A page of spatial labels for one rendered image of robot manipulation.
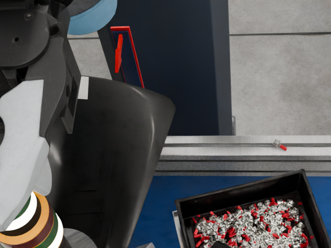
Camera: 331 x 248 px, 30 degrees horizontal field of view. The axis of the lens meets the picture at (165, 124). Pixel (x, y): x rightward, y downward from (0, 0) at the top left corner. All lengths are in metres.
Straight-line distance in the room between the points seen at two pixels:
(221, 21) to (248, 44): 1.01
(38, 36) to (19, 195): 0.10
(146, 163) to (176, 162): 0.41
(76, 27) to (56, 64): 0.24
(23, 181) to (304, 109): 1.82
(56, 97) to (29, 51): 0.04
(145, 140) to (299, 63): 1.58
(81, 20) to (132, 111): 0.15
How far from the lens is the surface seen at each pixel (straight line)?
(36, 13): 0.41
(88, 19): 0.62
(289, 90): 2.17
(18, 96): 0.38
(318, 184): 1.21
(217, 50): 1.33
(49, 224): 0.44
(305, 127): 2.10
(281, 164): 1.09
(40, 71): 0.39
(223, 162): 1.08
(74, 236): 0.55
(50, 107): 0.37
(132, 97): 0.73
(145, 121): 0.71
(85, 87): 0.72
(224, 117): 1.57
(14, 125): 0.37
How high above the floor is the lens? 1.79
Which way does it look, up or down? 58 degrees down
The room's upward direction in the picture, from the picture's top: 12 degrees counter-clockwise
